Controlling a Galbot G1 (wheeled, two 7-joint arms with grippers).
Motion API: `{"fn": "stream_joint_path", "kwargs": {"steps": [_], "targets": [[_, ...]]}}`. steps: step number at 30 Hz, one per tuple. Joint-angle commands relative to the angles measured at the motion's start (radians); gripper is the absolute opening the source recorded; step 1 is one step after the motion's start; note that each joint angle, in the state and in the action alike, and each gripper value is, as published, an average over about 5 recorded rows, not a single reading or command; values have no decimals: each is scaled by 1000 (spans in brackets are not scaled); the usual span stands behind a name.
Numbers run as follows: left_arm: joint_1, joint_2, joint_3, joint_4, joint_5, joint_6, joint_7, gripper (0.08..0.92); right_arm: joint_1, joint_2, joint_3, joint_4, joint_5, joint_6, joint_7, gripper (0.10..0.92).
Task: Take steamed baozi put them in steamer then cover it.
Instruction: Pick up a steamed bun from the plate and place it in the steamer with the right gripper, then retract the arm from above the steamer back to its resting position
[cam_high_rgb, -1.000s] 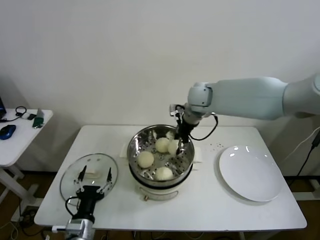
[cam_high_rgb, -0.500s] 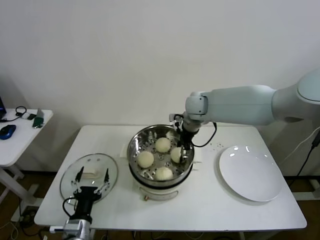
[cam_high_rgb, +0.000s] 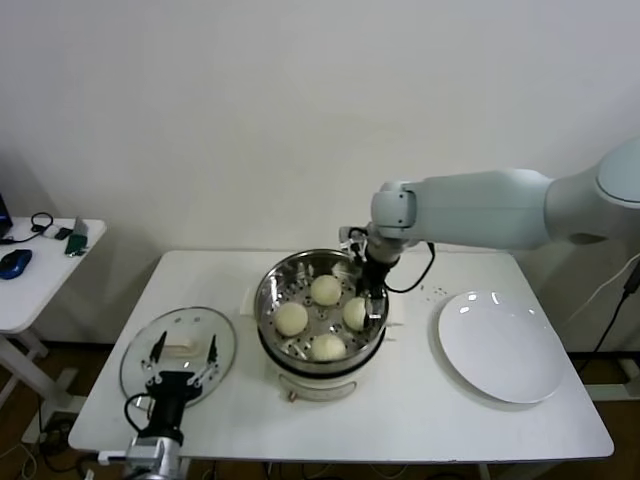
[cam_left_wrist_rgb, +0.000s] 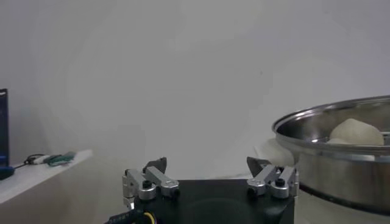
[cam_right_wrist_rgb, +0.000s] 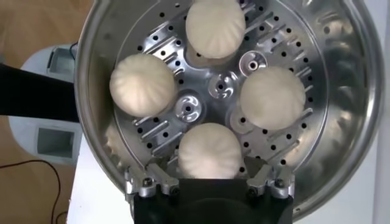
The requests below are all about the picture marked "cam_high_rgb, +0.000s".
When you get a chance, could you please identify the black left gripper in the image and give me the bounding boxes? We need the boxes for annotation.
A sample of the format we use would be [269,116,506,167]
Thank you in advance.
[140,329,222,438]

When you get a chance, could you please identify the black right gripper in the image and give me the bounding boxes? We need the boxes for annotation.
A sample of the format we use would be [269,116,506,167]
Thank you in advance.
[354,251,391,331]

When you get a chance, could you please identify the white steamed baozi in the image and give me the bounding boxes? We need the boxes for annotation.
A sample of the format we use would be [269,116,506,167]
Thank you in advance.
[342,298,369,331]
[310,274,344,307]
[310,333,347,362]
[274,303,309,337]

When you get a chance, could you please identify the round glass lid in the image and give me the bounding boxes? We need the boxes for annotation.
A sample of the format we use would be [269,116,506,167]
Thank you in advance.
[119,306,238,401]

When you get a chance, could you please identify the stainless steel steamer basket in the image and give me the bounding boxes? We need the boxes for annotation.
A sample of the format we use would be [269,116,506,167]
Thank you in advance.
[239,248,407,375]

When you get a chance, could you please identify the cream electric cooker base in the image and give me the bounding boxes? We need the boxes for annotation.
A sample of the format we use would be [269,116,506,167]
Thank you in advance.
[257,319,402,405]

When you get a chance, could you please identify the white round plate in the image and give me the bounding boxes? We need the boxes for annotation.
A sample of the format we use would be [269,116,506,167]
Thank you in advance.
[437,290,567,405]

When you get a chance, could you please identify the white side table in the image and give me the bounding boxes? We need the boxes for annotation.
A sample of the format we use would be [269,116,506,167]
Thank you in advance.
[0,216,108,431]

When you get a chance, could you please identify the blue computer mouse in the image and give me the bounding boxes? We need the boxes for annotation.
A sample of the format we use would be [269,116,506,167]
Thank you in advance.
[0,248,34,280]

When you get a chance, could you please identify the dark laptop screen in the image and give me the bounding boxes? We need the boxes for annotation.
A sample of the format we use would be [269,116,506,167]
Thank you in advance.
[0,192,14,240]

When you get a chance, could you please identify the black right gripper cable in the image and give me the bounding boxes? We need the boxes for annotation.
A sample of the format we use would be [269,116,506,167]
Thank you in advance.
[382,241,437,295]

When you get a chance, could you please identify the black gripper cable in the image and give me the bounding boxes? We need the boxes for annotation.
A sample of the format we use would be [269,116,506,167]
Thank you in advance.
[382,241,437,295]
[123,392,157,439]

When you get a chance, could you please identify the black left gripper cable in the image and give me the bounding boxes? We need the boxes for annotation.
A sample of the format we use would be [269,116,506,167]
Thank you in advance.
[123,392,157,439]

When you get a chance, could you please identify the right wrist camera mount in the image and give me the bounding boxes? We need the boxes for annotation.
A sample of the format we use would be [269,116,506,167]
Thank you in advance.
[337,225,370,254]

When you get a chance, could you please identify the tangled floor cables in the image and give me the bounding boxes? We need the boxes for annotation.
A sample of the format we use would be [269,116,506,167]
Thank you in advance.
[22,409,81,480]

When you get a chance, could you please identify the black looped cable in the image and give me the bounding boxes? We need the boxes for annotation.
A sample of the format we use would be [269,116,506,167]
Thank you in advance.
[29,212,57,234]

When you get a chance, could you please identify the white hanging cable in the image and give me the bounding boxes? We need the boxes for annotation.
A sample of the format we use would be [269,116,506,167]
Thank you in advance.
[569,249,640,326]

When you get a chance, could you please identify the white furniture base frame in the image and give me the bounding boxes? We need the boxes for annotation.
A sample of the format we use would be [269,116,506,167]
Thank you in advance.
[569,352,640,401]

